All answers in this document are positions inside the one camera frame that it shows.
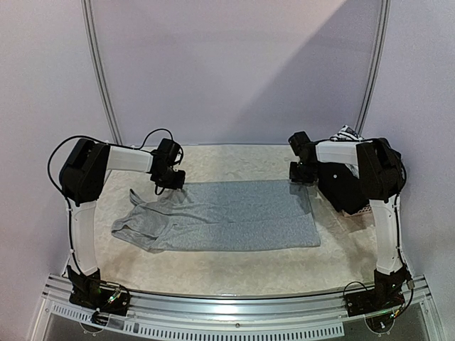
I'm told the grey tank top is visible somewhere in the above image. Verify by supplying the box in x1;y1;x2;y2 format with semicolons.
111;180;321;252

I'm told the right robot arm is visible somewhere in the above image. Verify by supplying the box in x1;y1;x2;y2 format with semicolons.
289;131;411;310

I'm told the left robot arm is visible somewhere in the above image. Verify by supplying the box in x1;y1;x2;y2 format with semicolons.
57;135;186;308

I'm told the pink perforated laundry basket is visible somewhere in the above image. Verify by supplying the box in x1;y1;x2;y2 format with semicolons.
341;205;372;217

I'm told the black shirt with buttons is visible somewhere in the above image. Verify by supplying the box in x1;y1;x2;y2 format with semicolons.
317;163;369;215

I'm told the white striped garment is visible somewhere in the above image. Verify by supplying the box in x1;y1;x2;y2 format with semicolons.
329;125;365;142

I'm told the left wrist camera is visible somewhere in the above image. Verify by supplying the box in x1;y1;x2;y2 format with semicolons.
157;139;183;166

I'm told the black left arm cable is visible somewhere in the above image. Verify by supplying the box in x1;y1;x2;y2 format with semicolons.
46;128;186;200

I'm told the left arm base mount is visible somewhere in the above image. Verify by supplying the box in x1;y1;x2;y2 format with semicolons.
69;280;131;316

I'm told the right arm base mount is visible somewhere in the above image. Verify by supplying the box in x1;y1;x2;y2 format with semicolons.
342;281;414;319

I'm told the aluminium front rail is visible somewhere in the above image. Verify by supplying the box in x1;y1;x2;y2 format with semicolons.
31;275;445;340

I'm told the left aluminium corner post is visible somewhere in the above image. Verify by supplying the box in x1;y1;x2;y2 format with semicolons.
81;0;124;145

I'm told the aluminium corner post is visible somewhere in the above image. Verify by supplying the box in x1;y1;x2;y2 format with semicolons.
355;0;390;134
81;0;124;145

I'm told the right aluminium corner post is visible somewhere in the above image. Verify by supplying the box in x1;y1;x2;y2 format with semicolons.
355;0;390;134

